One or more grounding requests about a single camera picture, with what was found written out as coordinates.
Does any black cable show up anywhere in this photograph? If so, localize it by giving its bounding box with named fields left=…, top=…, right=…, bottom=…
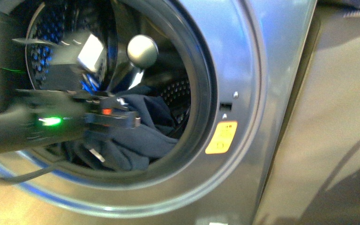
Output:
left=0, top=161, right=64, bottom=184

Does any dark navy garment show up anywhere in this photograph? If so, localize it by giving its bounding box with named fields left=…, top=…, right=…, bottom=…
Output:
left=62, top=86, right=178, bottom=172

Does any grey sofa side panel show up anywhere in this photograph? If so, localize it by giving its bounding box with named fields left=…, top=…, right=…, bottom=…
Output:
left=254, top=0, right=360, bottom=225

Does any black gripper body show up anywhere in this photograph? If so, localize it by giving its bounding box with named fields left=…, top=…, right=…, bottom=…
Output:
left=71, top=91, right=141, bottom=140

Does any orange warning sticker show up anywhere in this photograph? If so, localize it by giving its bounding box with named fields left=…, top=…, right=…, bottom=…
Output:
left=205, top=121, right=238, bottom=155

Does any grey front-load washing machine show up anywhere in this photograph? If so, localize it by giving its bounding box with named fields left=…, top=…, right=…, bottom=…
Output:
left=0, top=0, right=316, bottom=225

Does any steel washer drum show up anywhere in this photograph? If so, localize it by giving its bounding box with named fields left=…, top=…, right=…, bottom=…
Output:
left=24, top=0, right=191, bottom=140

